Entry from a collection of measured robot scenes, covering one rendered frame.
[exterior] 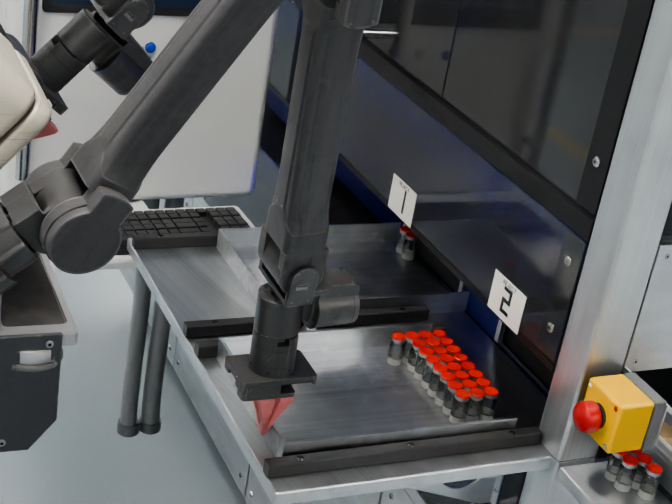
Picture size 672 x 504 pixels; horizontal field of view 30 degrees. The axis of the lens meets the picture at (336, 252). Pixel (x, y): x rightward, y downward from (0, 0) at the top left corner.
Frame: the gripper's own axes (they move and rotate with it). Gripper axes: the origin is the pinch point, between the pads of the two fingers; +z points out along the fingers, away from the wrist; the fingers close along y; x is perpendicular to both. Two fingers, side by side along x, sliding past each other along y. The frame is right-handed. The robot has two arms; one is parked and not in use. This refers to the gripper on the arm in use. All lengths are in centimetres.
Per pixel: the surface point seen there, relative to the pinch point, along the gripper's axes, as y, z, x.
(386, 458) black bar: 14.4, 1.6, -7.7
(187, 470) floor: 32, 91, 108
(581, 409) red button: 34.9, -9.9, -17.4
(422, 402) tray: 25.9, 2.6, 4.6
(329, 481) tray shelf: 5.7, 2.4, -9.6
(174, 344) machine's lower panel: 36, 76, 140
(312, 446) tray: 4.6, -0.2, -5.6
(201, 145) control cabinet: 20, -1, 90
